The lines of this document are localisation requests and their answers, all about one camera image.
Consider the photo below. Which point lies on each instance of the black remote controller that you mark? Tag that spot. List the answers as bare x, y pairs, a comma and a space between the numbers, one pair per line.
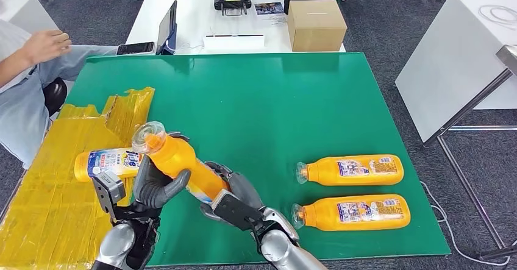
231, 1

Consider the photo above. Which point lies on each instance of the printed brochure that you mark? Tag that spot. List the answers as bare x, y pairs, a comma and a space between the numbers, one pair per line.
268, 9

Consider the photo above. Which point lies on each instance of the white cabinet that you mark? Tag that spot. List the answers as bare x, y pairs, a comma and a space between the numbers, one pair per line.
24, 11

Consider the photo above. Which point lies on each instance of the black tablet on stand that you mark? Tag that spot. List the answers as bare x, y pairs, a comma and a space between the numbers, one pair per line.
165, 28

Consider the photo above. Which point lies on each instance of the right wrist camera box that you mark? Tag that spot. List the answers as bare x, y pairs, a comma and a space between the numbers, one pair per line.
230, 209

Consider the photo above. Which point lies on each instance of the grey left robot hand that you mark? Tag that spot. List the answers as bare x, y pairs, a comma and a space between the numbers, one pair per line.
149, 191

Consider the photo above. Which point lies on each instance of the person's right hand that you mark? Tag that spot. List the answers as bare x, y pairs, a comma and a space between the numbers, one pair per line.
44, 46

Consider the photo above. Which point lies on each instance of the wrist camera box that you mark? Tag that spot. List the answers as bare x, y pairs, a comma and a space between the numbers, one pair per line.
111, 187
230, 209

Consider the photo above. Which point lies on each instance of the white square table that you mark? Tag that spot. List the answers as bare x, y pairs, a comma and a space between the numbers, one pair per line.
452, 58

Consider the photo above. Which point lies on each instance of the person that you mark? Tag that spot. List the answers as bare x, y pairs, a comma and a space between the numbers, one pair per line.
16, 110

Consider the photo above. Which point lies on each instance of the person's right forearm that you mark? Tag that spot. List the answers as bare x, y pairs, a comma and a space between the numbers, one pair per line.
12, 70

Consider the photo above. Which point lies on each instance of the brown cardboard box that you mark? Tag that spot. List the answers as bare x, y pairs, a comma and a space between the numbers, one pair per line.
315, 26

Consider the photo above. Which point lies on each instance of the black smartphone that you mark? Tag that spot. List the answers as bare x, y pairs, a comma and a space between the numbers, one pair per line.
135, 48

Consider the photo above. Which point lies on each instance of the black stool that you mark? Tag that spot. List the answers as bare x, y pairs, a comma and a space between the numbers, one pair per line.
54, 94

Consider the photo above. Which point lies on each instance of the white desk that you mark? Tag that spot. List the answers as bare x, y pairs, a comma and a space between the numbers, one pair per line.
194, 18

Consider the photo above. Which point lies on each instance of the white flat box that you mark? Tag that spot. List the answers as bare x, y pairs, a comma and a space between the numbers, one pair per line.
233, 42

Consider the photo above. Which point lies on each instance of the orange detergent bottle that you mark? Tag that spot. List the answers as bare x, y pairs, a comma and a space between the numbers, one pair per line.
177, 159
323, 215
105, 163
323, 171

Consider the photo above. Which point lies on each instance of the steel frame table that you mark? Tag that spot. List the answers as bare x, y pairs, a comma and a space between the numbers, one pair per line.
507, 58

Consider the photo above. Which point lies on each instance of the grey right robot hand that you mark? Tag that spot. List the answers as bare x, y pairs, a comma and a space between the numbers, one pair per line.
246, 189

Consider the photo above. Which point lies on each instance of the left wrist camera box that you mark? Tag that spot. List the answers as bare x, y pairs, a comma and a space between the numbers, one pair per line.
111, 187

